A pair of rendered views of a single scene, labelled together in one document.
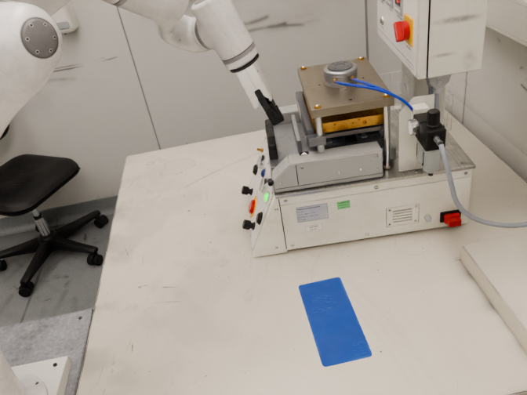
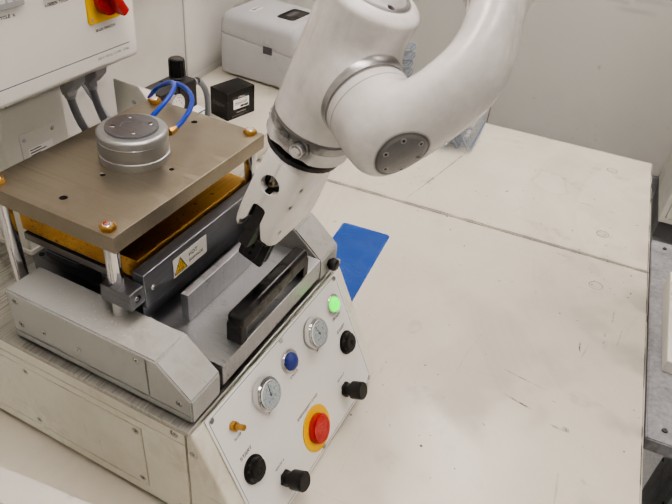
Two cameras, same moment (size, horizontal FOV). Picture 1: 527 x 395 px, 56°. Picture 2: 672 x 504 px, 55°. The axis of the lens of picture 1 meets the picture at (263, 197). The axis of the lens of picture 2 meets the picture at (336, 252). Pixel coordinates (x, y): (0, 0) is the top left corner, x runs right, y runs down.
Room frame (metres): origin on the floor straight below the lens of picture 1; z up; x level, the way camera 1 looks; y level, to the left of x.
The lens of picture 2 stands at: (1.63, 0.23, 1.49)
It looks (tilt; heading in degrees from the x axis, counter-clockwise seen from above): 37 degrees down; 201
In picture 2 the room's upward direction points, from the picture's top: 6 degrees clockwise
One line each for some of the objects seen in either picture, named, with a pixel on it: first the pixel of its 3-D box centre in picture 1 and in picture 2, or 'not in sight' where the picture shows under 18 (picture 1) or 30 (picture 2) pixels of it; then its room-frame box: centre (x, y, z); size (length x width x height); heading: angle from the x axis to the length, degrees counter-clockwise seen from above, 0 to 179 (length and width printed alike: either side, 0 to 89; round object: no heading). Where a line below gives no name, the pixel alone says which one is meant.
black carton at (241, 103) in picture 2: not in sight; (232, 98); (0.38, -0.56, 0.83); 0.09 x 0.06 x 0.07; 165
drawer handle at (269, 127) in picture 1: (270, 138); (270, 291); (1.12, -0.05, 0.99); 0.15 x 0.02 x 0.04; 177
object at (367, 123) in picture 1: (342, 99); (144, 185); (1.10, -0.23, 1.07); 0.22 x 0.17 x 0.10; 177
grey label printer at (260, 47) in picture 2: not in sight; (277, 42); (0.10, -0.59, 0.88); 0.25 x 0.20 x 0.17; 86
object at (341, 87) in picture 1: (356, 92); (128, 160); (1.09, -0.26, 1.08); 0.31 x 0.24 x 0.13; 177
